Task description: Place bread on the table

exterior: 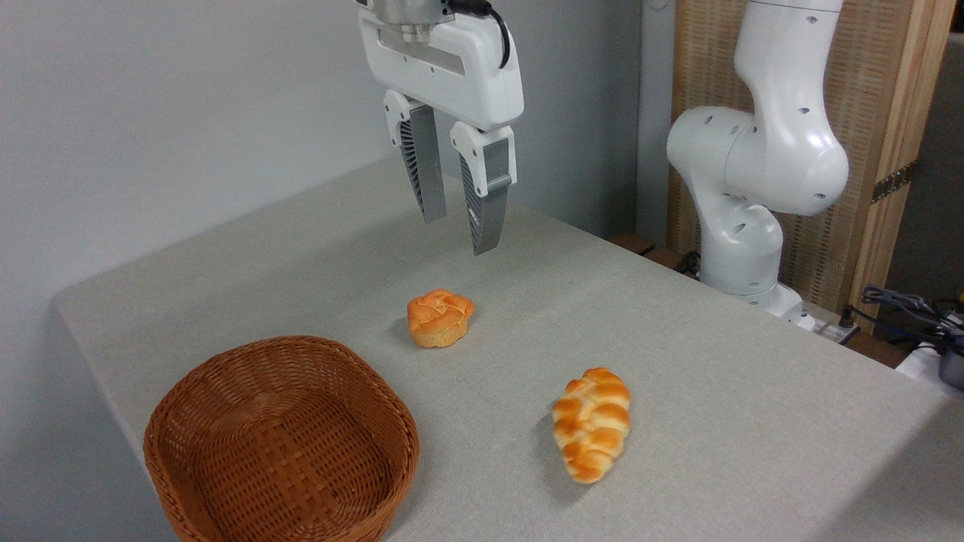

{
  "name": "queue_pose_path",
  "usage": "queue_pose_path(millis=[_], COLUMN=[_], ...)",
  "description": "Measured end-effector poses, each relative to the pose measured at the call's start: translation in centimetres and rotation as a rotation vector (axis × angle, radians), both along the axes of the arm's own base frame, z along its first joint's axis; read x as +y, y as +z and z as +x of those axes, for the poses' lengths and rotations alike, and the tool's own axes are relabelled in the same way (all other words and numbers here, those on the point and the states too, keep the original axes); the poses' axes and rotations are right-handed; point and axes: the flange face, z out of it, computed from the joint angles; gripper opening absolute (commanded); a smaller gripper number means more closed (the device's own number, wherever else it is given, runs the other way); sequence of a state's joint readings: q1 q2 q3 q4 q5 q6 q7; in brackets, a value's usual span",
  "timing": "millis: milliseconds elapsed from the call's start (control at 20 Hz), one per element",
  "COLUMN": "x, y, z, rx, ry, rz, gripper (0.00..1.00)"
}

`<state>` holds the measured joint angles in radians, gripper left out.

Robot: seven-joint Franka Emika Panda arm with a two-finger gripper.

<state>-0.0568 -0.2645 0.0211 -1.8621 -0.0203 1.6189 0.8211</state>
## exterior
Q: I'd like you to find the grey tablecloth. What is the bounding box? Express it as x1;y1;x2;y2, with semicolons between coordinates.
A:
53;157;964;542

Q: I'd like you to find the dark metal screen hinge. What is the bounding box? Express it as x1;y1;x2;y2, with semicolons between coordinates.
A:
871;160;917;204

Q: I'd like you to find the round orange bread bun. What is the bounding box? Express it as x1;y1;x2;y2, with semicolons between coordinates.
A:
407;289;475;349

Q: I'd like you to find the bundle of dark cables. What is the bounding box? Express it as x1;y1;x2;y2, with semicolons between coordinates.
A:
861;285;964;355

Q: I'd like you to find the brown wicker basket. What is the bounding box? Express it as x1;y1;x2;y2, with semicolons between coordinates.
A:
143;336;420;542

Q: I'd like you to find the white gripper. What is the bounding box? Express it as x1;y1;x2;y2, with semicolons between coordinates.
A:
357;8;525;257

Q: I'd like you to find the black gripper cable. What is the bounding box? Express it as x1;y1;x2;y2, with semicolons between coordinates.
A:
444;0;511;70

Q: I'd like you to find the long braided bread loaf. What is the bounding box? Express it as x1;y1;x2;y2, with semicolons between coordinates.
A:
552;367;632;484

